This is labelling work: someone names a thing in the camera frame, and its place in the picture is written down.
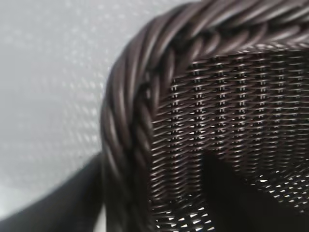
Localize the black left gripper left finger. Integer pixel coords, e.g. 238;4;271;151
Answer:
0;154;107;232

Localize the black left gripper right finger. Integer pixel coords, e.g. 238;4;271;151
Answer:
200;154;309;232

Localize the dark brown wicker basket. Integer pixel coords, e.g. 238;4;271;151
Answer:
100;0;309;232

